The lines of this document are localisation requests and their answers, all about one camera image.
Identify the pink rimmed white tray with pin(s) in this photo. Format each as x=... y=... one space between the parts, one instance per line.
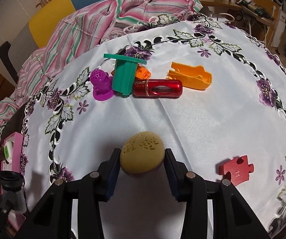
x=15 y=219

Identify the red metallic cylinder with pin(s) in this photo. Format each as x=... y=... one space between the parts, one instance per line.
x=157 y=88

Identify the white green plug adapter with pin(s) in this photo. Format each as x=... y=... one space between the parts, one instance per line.
x=8 y=151

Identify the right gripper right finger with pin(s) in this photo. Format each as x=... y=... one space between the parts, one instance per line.
x=232 y=215

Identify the orange plastic scoop toy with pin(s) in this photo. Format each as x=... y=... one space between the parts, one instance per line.
x=194 y=77

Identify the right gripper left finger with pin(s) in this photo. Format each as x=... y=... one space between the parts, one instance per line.
x=51 y=216

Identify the wooden side desk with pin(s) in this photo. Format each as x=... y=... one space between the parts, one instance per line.
x=260 y=27

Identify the orange connecting cubes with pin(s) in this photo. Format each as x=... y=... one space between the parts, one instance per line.
x=143 y=72

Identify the red puzzle piece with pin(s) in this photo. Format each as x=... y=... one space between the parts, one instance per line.
x=236 y=170

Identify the purple perforated plastic toy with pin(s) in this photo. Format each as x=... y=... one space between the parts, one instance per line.
x=102 y=85

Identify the green ridged plastic toy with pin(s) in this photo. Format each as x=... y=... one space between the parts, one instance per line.
x=124 y=87

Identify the white floral tablecloth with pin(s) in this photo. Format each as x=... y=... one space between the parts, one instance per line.
x=243 y=112

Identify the multicolour sofa backrest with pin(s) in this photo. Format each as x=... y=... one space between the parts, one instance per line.
x=36 y=33

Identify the striped pink blanket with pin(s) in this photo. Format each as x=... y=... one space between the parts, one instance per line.
x=81 y=31

